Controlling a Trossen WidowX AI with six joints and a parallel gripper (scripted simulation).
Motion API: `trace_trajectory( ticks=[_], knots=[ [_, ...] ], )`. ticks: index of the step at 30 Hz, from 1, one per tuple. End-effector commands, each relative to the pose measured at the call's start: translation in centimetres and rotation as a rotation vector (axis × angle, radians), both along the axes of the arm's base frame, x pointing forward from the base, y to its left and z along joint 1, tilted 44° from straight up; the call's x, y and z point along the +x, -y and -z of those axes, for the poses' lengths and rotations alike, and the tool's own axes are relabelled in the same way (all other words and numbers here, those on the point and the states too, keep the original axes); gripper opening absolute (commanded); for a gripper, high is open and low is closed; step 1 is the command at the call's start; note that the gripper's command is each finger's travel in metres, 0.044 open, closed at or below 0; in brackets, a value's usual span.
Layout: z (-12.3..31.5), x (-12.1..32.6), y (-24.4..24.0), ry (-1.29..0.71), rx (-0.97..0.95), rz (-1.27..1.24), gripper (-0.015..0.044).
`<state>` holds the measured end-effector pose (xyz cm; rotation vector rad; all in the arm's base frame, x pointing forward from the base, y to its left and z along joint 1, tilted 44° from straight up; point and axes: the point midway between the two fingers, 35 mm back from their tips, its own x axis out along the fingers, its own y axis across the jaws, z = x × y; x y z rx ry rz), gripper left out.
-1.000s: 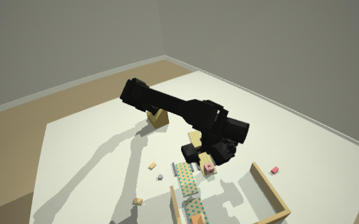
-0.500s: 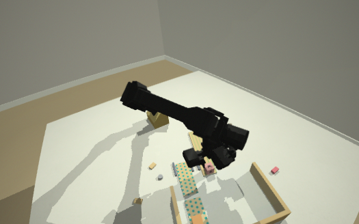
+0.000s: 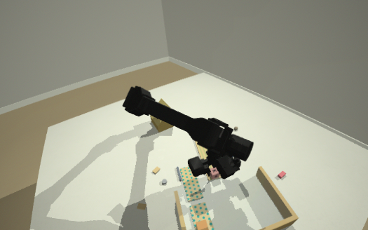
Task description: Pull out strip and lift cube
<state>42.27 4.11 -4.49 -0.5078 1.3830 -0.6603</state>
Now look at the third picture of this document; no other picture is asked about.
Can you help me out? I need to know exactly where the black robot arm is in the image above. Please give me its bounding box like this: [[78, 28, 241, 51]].
[[122, 86, 254, 179]]

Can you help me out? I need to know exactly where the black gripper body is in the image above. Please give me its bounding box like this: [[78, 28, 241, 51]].
[[188, 149, 225, 177]]

